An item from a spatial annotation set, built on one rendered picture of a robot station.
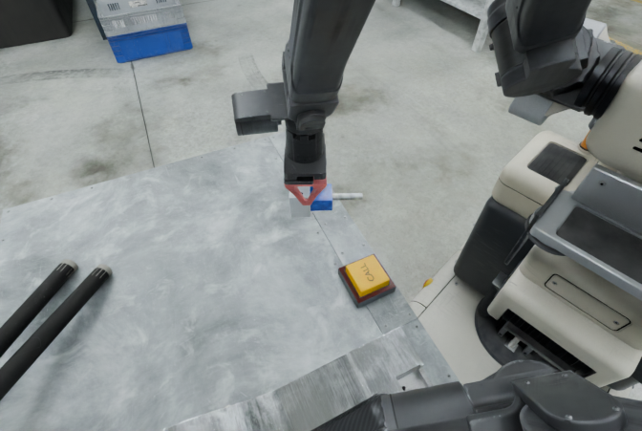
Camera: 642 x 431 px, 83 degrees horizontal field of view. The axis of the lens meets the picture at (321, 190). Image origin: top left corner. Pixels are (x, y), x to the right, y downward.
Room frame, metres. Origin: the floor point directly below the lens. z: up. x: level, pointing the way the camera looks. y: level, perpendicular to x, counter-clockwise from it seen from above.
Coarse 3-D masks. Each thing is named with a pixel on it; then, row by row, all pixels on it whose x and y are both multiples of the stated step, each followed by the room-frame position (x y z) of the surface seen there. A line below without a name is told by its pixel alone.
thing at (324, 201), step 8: (328, 184) 0.46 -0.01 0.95; (304, 192) 0.43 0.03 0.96; (320, 192) 0.44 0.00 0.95; (328, 192) 0.44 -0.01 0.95; (296, 200) 0.42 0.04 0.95; (320, 200) 0.43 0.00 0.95; (328, 200) 0.43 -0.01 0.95; (296, 208) 0.42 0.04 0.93; (304, 208) 0.42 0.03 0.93; (312, 208) 0.42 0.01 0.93; (320, 208) 0.42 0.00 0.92; (328, 208) 0.42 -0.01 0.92; (296, 216) 0.42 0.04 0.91; (304, 216) 0.42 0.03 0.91
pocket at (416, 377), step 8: (416, 368) 0.17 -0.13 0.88; (400, 376) 0.16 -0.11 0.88; (408, 376) 0.16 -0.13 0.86; (416, 376) 0.16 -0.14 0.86; (424, 376) 0.16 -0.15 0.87; (400, 384) 0.15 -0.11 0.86; (408, 384) 0.15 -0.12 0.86; (416, 384) 0.15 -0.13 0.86; (424, 384) 0.15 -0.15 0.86; (432, 384) 0.15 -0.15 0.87
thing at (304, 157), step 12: (288, 132) 0.43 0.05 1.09; (288, 144) 0.43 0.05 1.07; (300, 144) 0.42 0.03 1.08; (312, 144) 0.42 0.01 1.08; (324, 144) 0.46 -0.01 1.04; (288, 156) 0.43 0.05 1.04; (300, 156) 0.42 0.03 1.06; (312, 156) 0.42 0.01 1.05; (324, 156) 0.43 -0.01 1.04; (288, 168) 0.41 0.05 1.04; (300, 168) 0.41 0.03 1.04; (312, 168) 0.41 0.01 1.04; (324, 168) 0.41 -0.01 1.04
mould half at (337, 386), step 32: (352, 352) 0.19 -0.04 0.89; (384, 352) 0.19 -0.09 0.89; (416, 352) 0.19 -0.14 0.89; (288, 384) 0.15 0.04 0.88; (320, 384) 0.15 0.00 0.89; (352, 384) 0.14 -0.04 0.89; (384, 384) 0.14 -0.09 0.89; (224, 416) 0.10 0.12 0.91; (256, 416) 0.11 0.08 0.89; (288, 416) 0.11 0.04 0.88; (320, 416) 0.11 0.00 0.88
